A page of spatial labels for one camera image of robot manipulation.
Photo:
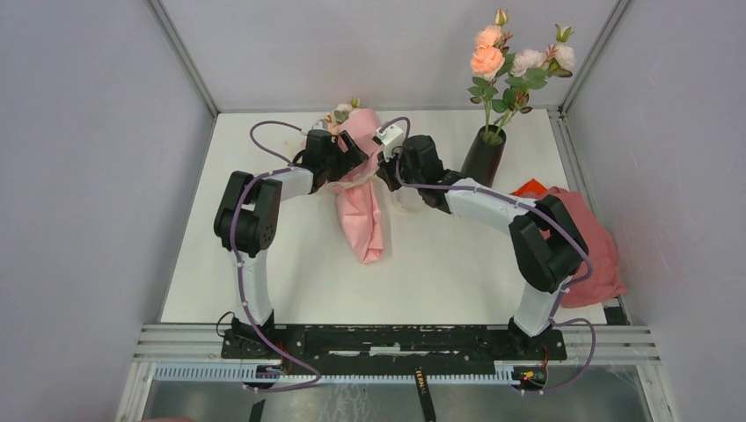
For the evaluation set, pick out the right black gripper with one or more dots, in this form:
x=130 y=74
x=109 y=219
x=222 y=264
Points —
x=385 y=170

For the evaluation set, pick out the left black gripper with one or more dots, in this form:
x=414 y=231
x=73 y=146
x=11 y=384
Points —
x=353 y=156

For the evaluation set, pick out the cream printed ribbon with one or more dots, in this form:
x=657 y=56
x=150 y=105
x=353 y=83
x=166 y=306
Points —
x=398 y=200

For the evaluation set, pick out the pink paper bouquet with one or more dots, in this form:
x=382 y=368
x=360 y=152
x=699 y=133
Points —
x=358 y=210

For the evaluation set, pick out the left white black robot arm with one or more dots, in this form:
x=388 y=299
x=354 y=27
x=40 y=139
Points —
x=247 y=217

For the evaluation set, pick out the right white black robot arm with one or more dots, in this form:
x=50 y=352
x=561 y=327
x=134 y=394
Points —
x=547 y=244

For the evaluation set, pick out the black cylindrical vase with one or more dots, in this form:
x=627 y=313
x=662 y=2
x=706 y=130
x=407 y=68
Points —
x=484 y=156

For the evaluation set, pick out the orange paper piece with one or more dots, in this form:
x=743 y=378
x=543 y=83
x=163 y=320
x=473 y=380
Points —
x=532 y=189

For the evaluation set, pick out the peach white artificial roses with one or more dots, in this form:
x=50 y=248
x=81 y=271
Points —
x=502 y=80

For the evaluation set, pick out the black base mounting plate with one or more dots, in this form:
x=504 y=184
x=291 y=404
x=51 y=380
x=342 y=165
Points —
x=337 y=350

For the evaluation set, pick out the pink crumpled cloth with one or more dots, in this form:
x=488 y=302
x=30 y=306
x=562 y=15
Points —
x=605 y=282

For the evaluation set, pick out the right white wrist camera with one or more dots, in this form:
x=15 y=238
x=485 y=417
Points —
x=389 y=138

